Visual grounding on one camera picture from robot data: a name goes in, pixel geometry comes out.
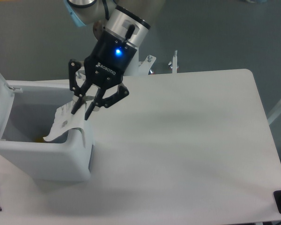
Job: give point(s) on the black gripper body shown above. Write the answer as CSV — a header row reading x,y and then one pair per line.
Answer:
x,y
105,66

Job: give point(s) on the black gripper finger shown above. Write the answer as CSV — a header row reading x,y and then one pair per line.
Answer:
x,y
99,100
73,67

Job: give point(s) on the crushed clear plastic bottle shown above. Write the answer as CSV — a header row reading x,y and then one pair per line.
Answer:
x,y
88,100

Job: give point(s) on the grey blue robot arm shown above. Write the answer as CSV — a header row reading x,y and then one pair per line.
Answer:
x,y
125,25

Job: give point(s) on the white trash can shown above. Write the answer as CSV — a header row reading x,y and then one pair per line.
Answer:
x,y
66,158

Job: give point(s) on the yellow trash in can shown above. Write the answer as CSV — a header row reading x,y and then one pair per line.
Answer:
x,y
39,139

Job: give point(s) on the white clamp bracket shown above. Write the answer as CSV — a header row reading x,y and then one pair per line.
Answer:
x,y
173,65

